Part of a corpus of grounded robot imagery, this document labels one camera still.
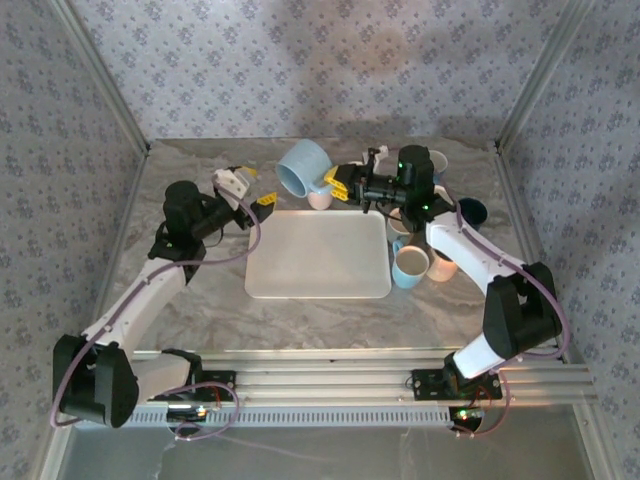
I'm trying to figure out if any pale pink mug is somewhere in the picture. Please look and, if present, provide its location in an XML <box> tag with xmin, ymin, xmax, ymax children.
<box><xmin>306</xmin><ymin>188</ymin><xmax>335</xmax><ymax>211</ymax></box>

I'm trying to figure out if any grey mug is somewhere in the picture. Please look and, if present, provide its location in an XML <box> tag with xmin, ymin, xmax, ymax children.
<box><xmin>387</xmin><ymin>207</ymin><xmax>419</xmax><ymax>237</ymax></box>

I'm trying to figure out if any teal blue glazed mug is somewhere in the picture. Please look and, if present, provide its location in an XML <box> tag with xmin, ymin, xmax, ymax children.
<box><xmin>428</xmin><ymin>149</ymin><xmax>450</xmax><ymax>186</ymax></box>

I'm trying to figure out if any large light blue mug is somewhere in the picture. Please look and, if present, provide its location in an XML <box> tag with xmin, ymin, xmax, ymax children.
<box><xmin>275</xmin><ymin>138</ymin><xmax>335</xmax><ymax>199</ymax></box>

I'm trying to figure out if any navy blue mug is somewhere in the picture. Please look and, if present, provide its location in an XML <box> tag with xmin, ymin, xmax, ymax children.
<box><xmin>457</xmin><ymin>197</ymin><xmax>489</xmax><ymax>232</ymax></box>

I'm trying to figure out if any small light blue mug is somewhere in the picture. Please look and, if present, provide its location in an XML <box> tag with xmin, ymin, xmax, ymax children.
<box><xmin>391</xmin><ymin>238</ymin><xmax>430</xmax><ymax>290</ymax></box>

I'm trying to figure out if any iridescent pink glass mug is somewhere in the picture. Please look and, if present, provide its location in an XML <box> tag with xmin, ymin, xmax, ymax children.
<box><xmin>424</xmin><ymin>247</ymin><xmax>459</xmax><ymax>283</ymax></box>

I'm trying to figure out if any white plastic tray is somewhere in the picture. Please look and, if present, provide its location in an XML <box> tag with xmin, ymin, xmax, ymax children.
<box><xmin>243</xmin><ymin>209</ymin><xmax>393</xmax><ymax>300</ymax></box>

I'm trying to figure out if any aluminium frame post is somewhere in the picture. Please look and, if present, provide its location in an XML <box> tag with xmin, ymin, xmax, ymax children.
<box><xmin>492</xmin><ymin>0</ymin><xmax>599</xmax><ymax>154</ymax></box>
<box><xmin>49</xmin><ymin>0</ymin><xmax>152</xmax><ymax>156</ymax></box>

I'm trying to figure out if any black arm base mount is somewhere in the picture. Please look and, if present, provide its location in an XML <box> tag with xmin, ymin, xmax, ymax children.
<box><xmin>199</xmin><ymin>368</ymin><xmax>237</xmax><ymax>401</ymax></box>
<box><xmin>410</xmin><ymin>368</ymin><xmax>454</xmax><ymax>401</ymax></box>

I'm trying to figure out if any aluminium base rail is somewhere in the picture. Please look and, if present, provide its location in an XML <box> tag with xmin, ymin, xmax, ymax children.
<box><xmin>124</xmin><ymin>348</ymin><xmax>599</xmax><ymax>416</ymax></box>

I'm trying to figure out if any slotted grey cable duct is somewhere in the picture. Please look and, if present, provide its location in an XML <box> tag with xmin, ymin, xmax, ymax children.
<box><xmin>117</xmin><ymin>403</ymin><xmax>457</xmax><ymax>429</ymax></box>

